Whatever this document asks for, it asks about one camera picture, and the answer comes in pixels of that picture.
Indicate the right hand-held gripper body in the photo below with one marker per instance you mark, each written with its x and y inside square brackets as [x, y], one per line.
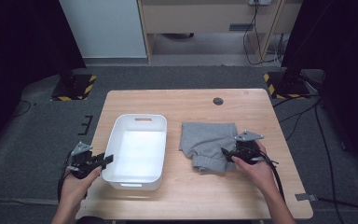
[247, 149]

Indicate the gray sweatpants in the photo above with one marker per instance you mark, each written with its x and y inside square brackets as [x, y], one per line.
[205, 143]

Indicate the white cabinet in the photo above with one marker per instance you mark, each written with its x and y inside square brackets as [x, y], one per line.
[105, 28]

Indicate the person's left hand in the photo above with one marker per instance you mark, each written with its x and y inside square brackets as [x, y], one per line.
[77, 189]

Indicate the black curtain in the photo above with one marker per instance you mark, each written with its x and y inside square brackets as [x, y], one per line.
[338, 46]
[18, 46]

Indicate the person's right hand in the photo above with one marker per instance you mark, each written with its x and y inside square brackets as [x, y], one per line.
[258, 177]

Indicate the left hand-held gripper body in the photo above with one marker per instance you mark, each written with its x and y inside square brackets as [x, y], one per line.
[80, 161]

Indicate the white plastic bin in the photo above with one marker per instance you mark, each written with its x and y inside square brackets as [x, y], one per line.
[136, 155]

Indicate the black yellow striped stand base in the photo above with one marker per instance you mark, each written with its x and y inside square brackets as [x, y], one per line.
[74, 88]
[287, 87]

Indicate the light wooden desk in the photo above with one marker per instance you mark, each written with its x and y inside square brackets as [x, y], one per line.
[199, 15]

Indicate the gray tape piece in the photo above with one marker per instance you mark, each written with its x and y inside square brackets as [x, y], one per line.
[306, 197]

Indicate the black metal bracket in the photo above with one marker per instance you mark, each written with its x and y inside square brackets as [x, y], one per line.
[88, 119]

